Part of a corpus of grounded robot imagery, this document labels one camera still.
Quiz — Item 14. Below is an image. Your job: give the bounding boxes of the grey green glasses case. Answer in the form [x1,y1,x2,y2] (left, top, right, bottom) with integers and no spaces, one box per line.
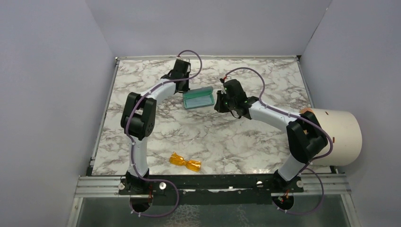
[183,86,215,110]

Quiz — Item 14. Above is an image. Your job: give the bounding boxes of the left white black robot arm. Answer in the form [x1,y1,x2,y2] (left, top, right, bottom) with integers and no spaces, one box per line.
[121,59,191,194]

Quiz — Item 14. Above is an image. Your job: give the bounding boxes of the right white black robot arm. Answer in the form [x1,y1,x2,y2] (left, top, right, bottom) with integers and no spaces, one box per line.
[214,79,329,192]

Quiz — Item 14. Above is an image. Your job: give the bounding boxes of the orange sunglasses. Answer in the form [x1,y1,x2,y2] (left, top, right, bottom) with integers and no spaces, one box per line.
[169,152,201,172]

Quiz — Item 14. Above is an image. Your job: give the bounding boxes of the white cylindrical drum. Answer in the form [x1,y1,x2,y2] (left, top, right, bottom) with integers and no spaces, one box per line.
[300,108,362,166]

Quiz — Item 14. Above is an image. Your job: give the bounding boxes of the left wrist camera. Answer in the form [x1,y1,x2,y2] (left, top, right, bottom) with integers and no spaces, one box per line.
[176,56,190,63]

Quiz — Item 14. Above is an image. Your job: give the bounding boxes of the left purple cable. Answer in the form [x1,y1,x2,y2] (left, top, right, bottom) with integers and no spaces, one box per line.
[124,50,203,218]

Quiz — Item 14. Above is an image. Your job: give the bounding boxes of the purple cable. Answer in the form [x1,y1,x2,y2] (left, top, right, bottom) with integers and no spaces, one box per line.
[220,67,334,216]
[124,50,203,218]

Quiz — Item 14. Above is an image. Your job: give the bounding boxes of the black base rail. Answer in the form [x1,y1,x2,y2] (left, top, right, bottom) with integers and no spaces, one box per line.
[118,173,304,206]

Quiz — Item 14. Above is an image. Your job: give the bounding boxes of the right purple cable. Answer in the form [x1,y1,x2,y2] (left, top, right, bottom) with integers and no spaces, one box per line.
[220,67,334,216]

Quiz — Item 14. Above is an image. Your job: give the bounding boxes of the aluminium frame rail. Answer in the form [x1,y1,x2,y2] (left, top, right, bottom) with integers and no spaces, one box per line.
[74,174,352,198]

